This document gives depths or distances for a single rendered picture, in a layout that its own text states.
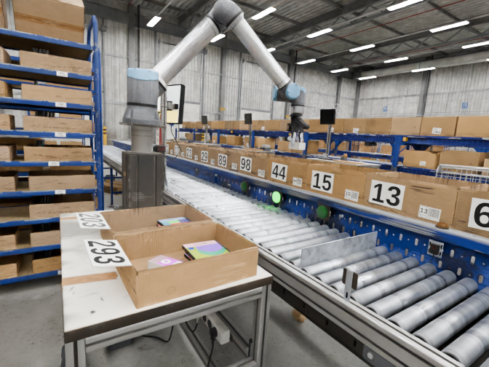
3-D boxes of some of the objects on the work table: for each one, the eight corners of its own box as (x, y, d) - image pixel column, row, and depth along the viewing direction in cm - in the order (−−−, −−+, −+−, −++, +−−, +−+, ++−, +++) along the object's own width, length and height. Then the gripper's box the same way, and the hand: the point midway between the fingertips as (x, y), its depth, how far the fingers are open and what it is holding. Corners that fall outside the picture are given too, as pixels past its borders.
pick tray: (113, 264, 95) (113, 236, 93) (215, 245, 117) (217, 221, 115) (135, 310, 72) (135, 272, 70) (257, 275, 94) (260, 246, 92)
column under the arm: (121, 221, 140) (120, 153, 134) (113, 208, 161) (111, 148, 156) (173, 215, 154) (174, 154, 148) (158, 204, 175) (159, 150, 170)
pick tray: (100, 234, 121) (99, 211, 119) (185, 223, 142) (185, 203, 141) (113, 261, 98) (112, 232, 96) (212, 242, 119) (214, 219, 118)
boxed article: (160, 267, 94) (160, 254, 93) (185, 276, 89) (185, 262, 89) (148, 274, 89) (148, 261, 88) (172, 283, 85) (173, 269, 84)
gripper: (298, 115, 197) (295, 145, 201) (284, 113, 190) (282, 145, 194) (307, 114, 190) (305, 146, 194) (293, 113, 183) (291, 146, 187)
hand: (296, 144), depth 191 cm, fingers closed on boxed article, 6 cm apart
